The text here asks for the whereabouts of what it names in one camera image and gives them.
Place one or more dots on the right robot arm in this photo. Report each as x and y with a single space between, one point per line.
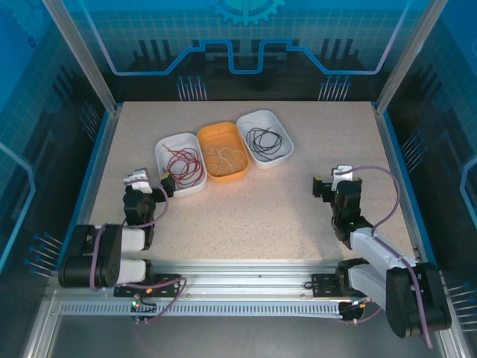
376 246

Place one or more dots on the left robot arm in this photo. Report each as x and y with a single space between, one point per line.
108 257

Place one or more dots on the white plastic tray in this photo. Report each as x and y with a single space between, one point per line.
179 139
261 119

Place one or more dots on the orange plastic tray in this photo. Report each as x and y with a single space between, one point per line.
223 136

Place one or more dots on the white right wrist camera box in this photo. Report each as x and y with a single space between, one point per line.
341 173

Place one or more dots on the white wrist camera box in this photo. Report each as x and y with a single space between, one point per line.
138 181
341 173

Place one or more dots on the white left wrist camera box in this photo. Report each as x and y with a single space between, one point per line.
138 181

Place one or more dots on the aluminium table side rail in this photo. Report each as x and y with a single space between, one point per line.
395 168
104 149

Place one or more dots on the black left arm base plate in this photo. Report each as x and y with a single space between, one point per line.
167 283

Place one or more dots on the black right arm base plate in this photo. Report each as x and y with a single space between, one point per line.
322 285

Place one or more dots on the aluminium mounting rail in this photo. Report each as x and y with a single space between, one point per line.
242 277

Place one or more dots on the aluminium frame post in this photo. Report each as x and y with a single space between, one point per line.
406 56
82 56

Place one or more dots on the grey metal basin frame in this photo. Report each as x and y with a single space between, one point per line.
242 335

